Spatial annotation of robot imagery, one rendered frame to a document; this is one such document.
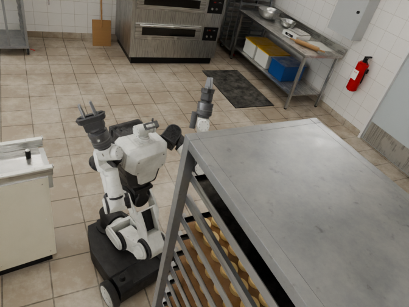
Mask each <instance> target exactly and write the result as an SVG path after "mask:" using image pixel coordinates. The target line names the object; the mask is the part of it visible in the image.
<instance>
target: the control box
mask: <svg viewBox="0 0 409 307"><path fill-rule="evenodd" d="M39 151H40V155H41V158H42V160H43V163H44V165H49V161H48V159H47V156H46V153H45V151H44V148H39ZM48 180H49V187H50V188H52V187H54V184H53V178H52V175H48Z"/></svg>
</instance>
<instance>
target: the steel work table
mask: <svg viewBox="0 0 409 307"><path fill-rule="evenodd" d="M273 8H274V9H277V8H276V7H273ZM277 10H279V9H277ZM279 11H280V12H281V14H280V16H279V17H277V18H276V19H271V20H269V19H265V18H263V17H262V16H260V14H259V11H254V10H240V9H239V12H240V13H241V14H240V18H239V23H238V26H237V30H236V35H235V38H234V42H233V46H232V50H231V55H230V59H232V57H233V54H234V50H235V49H236V50H237V51H239V52H240V53H241V54H242V55H243V56H244V57H245V58H247V59H248V60H249V61H250V62H251V63H252V64H253V65H254V66H255V67H257V68H258V69H259V70H260V71H262V72H263V73H264V74H265V75H266V76H267V77H268V78H269V79H271V80H272V81H273V82H274V83H275V84H277V86H278V87H280V88H281V89H282V90H283V91H285V92H286V93H287V94H288V98H287V100H286V102H285V105H284V109H285V110H286V109H287V107H288V105H289V102H290V99H291V98H292V96H308V95H318V97H317V100H316V102H315V105H314V107H317V106H318V104H319V102H320V99H321V97H322V95H323V93H324V90H325V89H326V86H327V84H328V82H329V79H330V77H331V75H332V73H333V71H334V69H335V66H336V64H337V62H338V59H339V58H343V56H344V53H345V52H346V49H345V48H343V47H342V46H340V45H339V44H336V43H335V42H333V41H332V40H330V39H328V38H326V37H325V36H323V35H321V34H319V33H318V32H316V31H315V30H313V29H311V28H310V27H308V26H306V25H305V24H303V23H301V22H299V21H298V20H296V19H294V18H293V17H291V16H289V15H288V14H286V13H284V12H283V11H281V10H279ZM243 16H246V17H247V18H248V19H250V20H252V21H253V22H254V23H256V24H257V25H258V26H260V27H261V28H263V29H264V30H265V32H264V36H263V37H266V36H267V32H268V33H270V34H271V35H272V36H274V37H276V38H277V39H278V40H280V41H281V42H283V43H284V44H286V45H287V46H288V47H290V48H291V49H293V50H294V51H295V52H297V53H298V54H299V55H301V56H303V58H302V61H301V64H300V66H299V69H298V72H297V74H296V77H295V79H294V81H288V82H280V81H279V80H278V79H276V78H275V77H273V76H272V75H271V74H270V73H269V72H268V69H264V68H263V67H262V66H261V65H260V64H258V63H257V62H256V61H255V60H254V58H251V57H250V56H249V55H248V54H247V53H246V52H244V51H243V48H242V47H236V42H237V38H238V35H239V30H240V26H241V23H242V18H243ZM281 18H287V19H291V20H293V21H295V22H296V24H295V26H294V27H293V28H290V29H301V30H302V31H304V32H306V33H308V34H310V36H311V37H310V40H309V41H316V42H321V43H322V44H324V45H325V46H326V47H327V48H329V49H330V50H331V51H332V52H329V51H325V53H323V52H321V51H318V52H317V51H314V50H312V49H309V48H307V47H304V46H302V45H300V44H297V43H295V41H293V40H291V39H290V38H289V37H287V36H285V35H284V34H282V32H283V30H284V29H287V28H284V27H283V26H282V25H281V22H280V21H281ZM307 58H334V59H335V60H334V62H333V64H332V66H331V68H330V71H329V73H328V75H327V77H326V79H325V82H324V84H323V87H322V89H321V91H320V93H319V92H317V91H316V90H314V89H313V88H312V87H311V86H310V85H308V84H307V83H305V81H303V80H302V79H301V80H300V81H298V79H299V77H300V75H301V72H302V69H303V67H304V64H305V62H306V59H307Z"/></svg>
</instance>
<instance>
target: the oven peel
mask: <svg viewBox="0 0 409 307"><path fill-rule="evenodd" d="M92 30H93V46H111V20H102V0H100V19H92Z"/></svg>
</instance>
